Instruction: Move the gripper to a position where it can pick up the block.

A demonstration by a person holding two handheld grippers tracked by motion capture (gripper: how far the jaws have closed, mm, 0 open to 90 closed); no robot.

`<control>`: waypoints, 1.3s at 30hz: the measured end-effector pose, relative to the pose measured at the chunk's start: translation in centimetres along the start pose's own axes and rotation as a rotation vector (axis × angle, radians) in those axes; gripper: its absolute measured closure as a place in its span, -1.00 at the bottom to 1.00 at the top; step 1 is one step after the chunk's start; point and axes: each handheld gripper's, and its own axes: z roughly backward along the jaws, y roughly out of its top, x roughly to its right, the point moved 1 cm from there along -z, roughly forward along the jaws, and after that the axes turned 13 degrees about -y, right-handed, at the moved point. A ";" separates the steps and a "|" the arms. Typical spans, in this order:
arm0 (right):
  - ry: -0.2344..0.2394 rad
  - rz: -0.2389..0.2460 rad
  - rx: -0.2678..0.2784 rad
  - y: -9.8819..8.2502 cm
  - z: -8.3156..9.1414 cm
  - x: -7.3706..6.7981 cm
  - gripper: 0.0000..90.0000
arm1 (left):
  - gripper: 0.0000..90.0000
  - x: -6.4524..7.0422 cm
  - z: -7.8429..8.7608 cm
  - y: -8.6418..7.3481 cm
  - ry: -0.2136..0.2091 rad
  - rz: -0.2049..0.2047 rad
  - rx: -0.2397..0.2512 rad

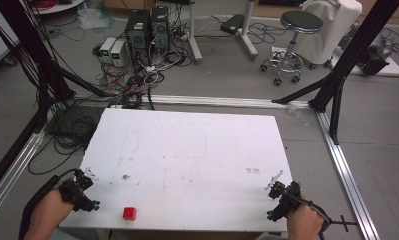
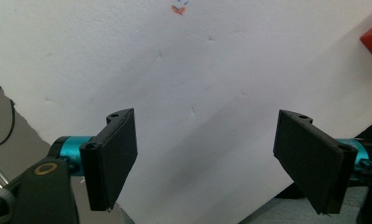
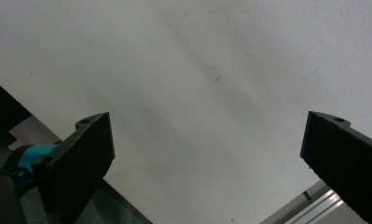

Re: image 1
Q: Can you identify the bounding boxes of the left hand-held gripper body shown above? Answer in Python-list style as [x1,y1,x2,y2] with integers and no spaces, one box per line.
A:
[58,168,101,213]

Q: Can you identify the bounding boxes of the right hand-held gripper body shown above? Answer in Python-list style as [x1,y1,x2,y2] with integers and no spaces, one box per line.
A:
[266,180,303,223]

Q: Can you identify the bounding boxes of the red cube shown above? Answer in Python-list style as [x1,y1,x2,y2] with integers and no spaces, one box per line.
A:
[122,206,138,222]

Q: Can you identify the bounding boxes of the person's right hand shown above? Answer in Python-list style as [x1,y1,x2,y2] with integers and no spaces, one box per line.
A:
[286,203,325,240]

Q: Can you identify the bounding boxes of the person's left hand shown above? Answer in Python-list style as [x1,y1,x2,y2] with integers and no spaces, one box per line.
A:
[22,188,76,240]

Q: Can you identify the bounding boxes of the white power supply unit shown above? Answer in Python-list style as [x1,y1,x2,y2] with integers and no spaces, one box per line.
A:
[110,39,127,68]
[99,36,117,65]

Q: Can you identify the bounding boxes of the white table leg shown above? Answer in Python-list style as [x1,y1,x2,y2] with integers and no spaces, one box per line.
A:
[186,0,204,65]
[238,0,260,62]

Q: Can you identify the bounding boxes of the black computer tower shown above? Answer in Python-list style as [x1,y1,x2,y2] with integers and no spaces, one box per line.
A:
[149,5,171,55]
[124,9,152,67]

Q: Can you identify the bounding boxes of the black device on board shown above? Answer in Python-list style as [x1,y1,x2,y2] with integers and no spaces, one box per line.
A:
[358,43,393,77]

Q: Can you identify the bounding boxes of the clear plastic bag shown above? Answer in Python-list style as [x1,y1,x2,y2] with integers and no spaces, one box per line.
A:
[76,4,115,31]

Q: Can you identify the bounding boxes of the black round stool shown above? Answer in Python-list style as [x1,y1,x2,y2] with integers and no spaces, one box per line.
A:
[259,9,325,87]

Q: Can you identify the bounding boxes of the white floor board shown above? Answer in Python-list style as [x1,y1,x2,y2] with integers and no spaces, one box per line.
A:
[330,49,399,78]

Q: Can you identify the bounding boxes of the flat black box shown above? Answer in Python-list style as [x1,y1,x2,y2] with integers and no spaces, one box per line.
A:
[219,13,246,36]

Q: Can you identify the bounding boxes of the white cloth cover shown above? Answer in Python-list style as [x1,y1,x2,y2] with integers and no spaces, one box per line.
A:
[293,0,364,66]

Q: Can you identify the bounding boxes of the white round table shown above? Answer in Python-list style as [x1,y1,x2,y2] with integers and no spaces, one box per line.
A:
[30,0,85,16]

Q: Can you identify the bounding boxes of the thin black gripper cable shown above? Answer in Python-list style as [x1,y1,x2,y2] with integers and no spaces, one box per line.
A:
[295,194,333,225]

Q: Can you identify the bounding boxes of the aluminium frame rail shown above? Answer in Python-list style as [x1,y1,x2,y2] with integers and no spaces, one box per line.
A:
[72,92,312,110]
[0,128,47,226]
[315,110,382,240]

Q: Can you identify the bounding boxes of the tangle of floor cables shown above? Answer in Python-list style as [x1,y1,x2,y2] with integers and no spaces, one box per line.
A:
[28,19,191,176]

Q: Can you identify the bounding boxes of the black frame post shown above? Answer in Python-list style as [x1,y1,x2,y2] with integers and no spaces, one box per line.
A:
[0,0,115,134]
[271,0,399,146]

